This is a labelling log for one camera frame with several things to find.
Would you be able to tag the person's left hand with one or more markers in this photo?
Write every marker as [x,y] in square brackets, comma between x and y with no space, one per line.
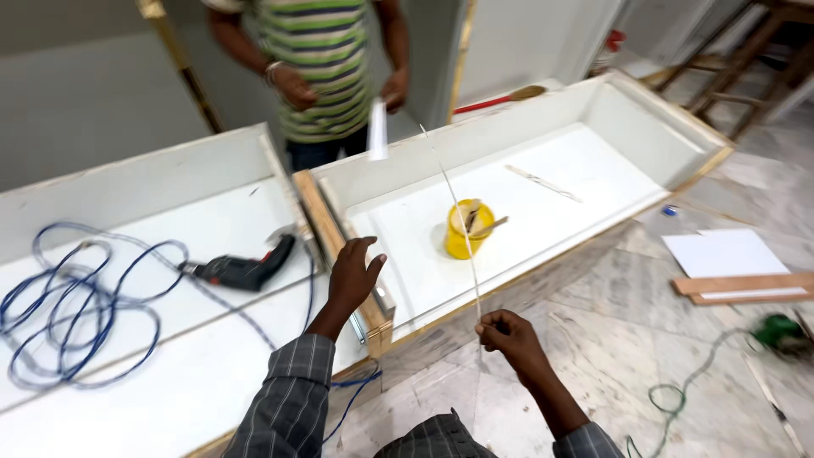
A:
[350,280]

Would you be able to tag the person's right hand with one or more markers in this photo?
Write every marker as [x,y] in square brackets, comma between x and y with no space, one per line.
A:
[516,343]

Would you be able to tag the long thin white edge strip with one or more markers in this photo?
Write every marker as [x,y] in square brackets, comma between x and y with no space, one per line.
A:
[463,235]

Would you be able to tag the black and red electric drill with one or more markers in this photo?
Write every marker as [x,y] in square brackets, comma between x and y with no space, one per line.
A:
[245,270]

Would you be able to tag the yellow glue can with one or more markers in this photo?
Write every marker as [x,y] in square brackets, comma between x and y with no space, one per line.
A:
[458,242]

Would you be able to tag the wooden glue stick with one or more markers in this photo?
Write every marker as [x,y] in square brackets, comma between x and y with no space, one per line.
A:
[491,226]

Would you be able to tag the person's grey striped shirt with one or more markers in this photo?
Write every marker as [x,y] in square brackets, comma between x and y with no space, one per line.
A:
[435,439]

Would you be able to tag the white cabinet box with can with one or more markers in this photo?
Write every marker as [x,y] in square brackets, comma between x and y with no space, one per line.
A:
[547,216]

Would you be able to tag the short white strip piece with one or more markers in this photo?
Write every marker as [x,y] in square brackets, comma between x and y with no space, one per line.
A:
[378,130]

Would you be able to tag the flat white strip offcut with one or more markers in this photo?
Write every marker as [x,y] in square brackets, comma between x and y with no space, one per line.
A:
[544,183]

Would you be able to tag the white cabinet box with drill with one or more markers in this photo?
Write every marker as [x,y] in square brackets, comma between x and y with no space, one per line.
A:
[178,356]

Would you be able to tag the small blue cap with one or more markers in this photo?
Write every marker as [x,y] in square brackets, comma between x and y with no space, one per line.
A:
[669,210]

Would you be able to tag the white laminate sheet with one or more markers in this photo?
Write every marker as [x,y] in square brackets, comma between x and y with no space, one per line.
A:
[725,254]

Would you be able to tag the wooden board offcut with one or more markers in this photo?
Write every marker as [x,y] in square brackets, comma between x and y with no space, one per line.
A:
[744,285]

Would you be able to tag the green power tool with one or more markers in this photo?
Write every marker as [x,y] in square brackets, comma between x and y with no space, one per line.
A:
[779,332]

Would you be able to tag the thin wooden floor strip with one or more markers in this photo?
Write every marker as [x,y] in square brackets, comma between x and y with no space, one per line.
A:
[773,404]

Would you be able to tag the red and white bundle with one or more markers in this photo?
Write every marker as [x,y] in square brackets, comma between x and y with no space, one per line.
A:
[609,54]

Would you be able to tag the wooden stool frame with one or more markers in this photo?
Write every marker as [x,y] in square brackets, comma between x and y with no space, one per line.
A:
[737,63]

